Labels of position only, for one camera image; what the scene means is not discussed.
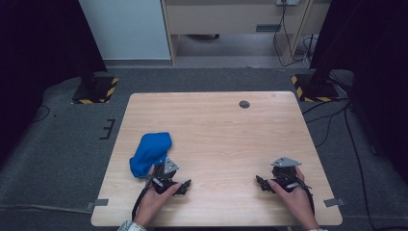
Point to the black stand base striped edge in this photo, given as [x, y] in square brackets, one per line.
[96, 91]
[316, 89]

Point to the dark curtain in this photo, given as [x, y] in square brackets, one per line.
[41, 48]
[372, 48]

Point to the grey tape strip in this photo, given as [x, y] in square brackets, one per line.
[97, 202]
[334, 202]

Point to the person's left hand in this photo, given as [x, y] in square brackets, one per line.
[154, 205]

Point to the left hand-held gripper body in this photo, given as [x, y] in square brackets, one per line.
[165, 179]

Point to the blue cloth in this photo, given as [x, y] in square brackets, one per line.
[150, 154]

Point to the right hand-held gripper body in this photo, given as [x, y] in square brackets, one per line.
[285, 174]

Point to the grey round table grommet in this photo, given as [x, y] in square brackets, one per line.
[244, 104]

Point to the light wooden desk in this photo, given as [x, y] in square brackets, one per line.
[224, 17]

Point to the white cabinet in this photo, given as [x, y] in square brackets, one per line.
[128, 29]

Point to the dark round object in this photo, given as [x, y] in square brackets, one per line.
[202, 36]

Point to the person's right hand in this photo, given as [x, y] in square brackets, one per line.
[295, 202]

